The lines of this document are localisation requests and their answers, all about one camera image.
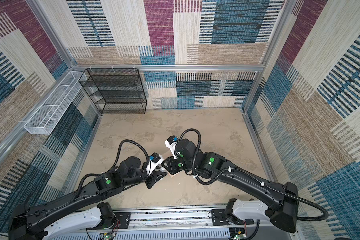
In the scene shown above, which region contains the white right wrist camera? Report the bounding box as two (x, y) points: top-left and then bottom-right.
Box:
(165, 136), (178, 159)

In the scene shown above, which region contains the black wire shelf rack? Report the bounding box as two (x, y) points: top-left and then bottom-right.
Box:
(79, 68), (147, 114)

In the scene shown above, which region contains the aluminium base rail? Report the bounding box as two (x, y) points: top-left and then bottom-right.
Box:
(44, 205), (297, 240)

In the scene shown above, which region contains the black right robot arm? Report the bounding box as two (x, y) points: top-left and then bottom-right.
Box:
(163, 136), (299, 233)

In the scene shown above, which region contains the white wire mesh basket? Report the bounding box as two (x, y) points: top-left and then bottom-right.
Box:
(24, 71), (83, 135)

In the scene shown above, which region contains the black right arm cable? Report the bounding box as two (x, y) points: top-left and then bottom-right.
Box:
(177, 128), (330, 240)

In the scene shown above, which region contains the pink envelope with flap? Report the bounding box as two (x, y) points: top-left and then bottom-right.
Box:
(169, 173), (181, 178)

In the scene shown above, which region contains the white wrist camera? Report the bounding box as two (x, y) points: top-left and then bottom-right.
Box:
(146, 153), (164, 176)
(165, 136), (178, 159)

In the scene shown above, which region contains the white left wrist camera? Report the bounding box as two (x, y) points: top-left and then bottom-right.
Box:
(146, 153), (164, 176)

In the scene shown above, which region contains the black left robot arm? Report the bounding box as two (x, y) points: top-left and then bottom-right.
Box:
(9, 154), (168, 240)

